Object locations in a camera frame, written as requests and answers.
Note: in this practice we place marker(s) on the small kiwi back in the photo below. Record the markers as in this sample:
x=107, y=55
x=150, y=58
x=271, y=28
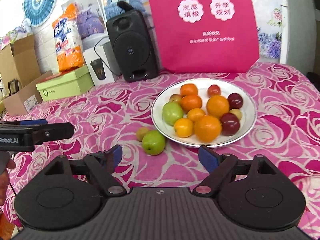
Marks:
x=141, y=132

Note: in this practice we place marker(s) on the green cardboard box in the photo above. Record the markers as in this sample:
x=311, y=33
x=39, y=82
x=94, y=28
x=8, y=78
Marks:
x=63, y=85

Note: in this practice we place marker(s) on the black speaker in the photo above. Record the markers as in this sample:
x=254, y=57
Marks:
x=132, y=46

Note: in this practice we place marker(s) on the small green apple back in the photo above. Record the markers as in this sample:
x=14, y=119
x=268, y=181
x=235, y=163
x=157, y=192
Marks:
x=153, y=143

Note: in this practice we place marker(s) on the pink rose tablecloth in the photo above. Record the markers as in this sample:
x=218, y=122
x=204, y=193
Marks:
x=286, y=132

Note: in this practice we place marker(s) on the blue paper fan left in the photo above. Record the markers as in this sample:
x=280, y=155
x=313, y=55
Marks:
x=37, y=11

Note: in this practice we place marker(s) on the small tan kiwi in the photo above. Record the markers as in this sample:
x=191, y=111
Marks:
x=237, y=113

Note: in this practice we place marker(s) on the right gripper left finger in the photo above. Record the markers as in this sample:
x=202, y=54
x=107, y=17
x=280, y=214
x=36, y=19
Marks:
x=98, y=169

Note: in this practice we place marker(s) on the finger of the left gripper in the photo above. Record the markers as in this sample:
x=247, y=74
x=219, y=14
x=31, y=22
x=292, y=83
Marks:
x=33, y=122
x=52, y=132

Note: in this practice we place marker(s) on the white cup box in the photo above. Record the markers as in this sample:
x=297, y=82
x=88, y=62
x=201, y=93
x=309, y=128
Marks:
x=102, y=64

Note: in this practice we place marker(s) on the brown cardboard box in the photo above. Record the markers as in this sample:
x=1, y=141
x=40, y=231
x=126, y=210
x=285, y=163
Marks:
x=20, y=74

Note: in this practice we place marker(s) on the dark plum back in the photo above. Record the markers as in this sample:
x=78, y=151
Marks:
x=235, y=101

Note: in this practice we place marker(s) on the small tangerine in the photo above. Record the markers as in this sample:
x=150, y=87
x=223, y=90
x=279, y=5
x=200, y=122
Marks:
x=195, y=114

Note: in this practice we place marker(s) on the large green apple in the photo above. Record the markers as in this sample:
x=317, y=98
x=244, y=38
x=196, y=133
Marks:
x=171, y=112

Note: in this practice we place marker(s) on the bedding poster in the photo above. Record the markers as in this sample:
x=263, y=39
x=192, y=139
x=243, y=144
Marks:
x=90, y=21

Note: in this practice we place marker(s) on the red green small apple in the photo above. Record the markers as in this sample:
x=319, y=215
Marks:
x=175, y=98

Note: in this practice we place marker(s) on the red tomato apple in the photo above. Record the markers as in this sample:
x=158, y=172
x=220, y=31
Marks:
x=213, y=90

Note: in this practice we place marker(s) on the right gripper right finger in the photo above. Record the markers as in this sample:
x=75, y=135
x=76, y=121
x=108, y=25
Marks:
x=222, y=170

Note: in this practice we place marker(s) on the large front orange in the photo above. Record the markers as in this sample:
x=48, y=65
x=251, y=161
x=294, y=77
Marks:
x=207, y=128

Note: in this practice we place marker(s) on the big orange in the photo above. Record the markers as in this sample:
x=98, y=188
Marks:
x=217, y=106

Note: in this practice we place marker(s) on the pink tote bag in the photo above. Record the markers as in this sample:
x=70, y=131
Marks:
x=204, y=36

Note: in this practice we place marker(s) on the orange white detergent bag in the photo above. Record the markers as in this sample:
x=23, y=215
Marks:
x=68, y=43

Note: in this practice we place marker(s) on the dark red plum front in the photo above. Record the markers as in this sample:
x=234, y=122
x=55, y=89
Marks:
x=230, y=124

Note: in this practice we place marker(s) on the white oval plate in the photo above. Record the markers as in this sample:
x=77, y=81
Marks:
x=249, y=112

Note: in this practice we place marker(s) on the person left hand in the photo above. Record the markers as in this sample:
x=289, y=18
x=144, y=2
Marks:
x=4, y=181

